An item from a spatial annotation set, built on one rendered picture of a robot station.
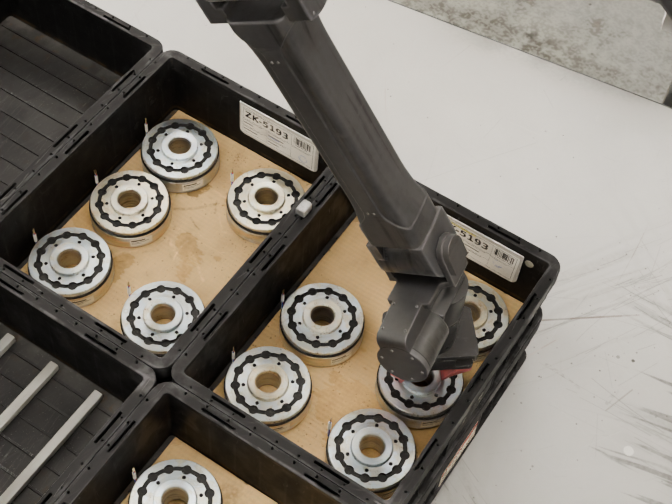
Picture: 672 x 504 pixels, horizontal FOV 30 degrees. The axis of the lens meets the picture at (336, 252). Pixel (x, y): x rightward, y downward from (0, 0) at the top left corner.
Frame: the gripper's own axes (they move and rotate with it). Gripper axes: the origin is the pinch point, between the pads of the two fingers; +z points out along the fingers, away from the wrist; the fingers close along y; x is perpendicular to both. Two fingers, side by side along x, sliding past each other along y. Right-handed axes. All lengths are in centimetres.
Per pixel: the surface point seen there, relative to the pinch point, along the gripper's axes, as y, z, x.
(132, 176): -33.5, 0.7, 32.1
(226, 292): -22.4, -6.1, 9.0
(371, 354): -5.0, 4.0, 5.2
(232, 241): -21.1, 3.9, 23.1
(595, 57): 70, 87, 129
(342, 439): -10.1, 1.2, -7.3
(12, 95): -50, 4, 50
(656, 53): 85, 87, 130
